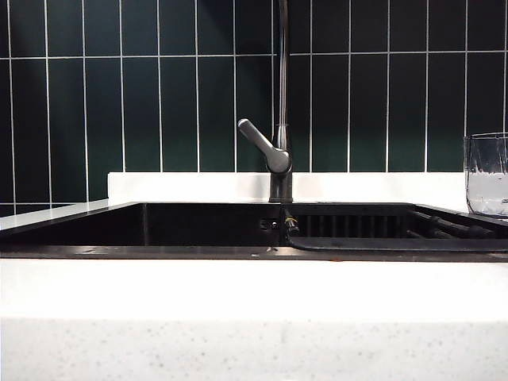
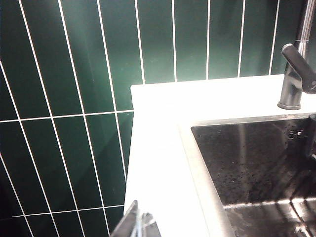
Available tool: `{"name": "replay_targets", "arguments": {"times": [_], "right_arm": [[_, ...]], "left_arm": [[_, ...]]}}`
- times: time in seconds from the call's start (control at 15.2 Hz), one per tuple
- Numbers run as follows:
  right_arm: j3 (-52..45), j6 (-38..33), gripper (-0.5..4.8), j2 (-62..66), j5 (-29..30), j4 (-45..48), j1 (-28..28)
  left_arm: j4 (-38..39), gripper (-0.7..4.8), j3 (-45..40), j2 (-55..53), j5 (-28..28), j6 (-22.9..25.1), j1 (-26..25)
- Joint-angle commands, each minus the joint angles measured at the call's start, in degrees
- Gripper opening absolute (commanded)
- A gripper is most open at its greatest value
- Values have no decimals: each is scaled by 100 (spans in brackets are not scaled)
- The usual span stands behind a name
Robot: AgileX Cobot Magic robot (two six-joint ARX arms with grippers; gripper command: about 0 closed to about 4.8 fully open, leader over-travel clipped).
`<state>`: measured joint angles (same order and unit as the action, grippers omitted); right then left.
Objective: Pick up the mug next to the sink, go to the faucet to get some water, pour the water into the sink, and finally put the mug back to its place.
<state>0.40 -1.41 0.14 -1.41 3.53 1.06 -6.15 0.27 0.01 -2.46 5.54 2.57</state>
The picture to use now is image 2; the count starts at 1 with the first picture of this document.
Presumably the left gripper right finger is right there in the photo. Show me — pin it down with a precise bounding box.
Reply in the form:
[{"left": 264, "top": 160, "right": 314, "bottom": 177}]
[{"left": 138, "top": 212, "right": 161, "bottom": 237}]

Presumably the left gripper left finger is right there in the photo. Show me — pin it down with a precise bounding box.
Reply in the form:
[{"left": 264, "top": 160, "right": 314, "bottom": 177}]
[{"left": 110, "top": 199, "right": 139, "bottom": 237}]

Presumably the black sink basin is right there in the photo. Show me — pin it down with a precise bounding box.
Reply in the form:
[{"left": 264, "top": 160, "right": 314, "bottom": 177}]
[{"left": 178, "top": 113, "right": 316, "bottom": 237}]

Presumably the dark metal kitchen faucet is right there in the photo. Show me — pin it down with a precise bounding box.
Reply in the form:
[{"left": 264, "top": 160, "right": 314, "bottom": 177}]
[{"left": 277, "top": 0, "right": 316, "bottom": 111}]

